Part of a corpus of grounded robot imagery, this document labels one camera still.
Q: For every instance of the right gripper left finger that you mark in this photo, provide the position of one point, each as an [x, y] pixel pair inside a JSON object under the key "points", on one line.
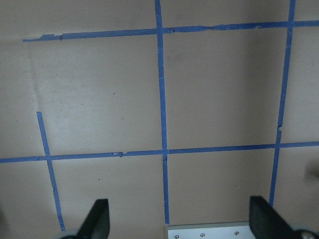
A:
{"points": [[97, 223]]}

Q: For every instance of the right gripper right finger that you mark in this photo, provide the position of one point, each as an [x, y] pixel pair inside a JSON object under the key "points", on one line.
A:
{"points": [[266, 223]]}

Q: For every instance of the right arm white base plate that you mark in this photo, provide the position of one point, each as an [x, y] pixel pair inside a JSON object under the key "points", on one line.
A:
{"points": [[234, 230]]}

